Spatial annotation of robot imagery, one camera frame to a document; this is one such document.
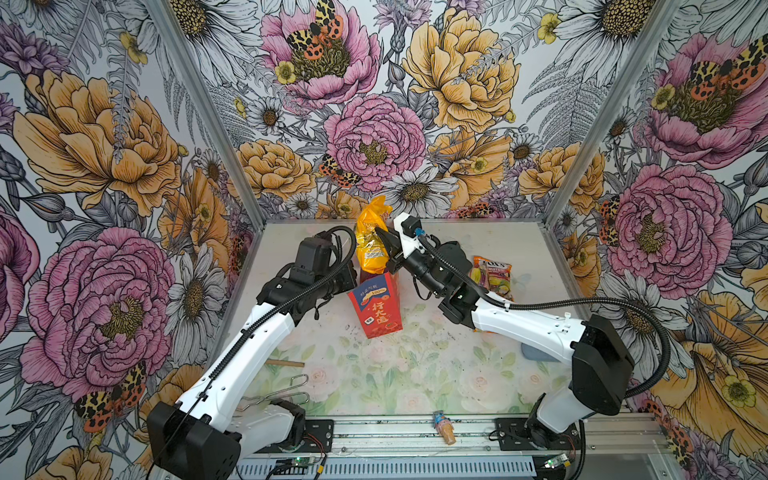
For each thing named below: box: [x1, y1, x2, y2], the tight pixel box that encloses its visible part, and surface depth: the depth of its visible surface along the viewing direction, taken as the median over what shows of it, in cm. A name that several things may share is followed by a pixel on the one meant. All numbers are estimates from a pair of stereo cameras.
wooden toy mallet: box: [265, 359, 305, 368], surface depth 87 cm
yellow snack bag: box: [356, 195, 393, 275], surface depth 69 cm
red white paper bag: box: [347, 272, 403, 339], surface depth 80 cm
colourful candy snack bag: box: [468, 255, 515, 302], surface depth 102 cm
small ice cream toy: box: [433, 410, 456, 445], surface depth 75 cm
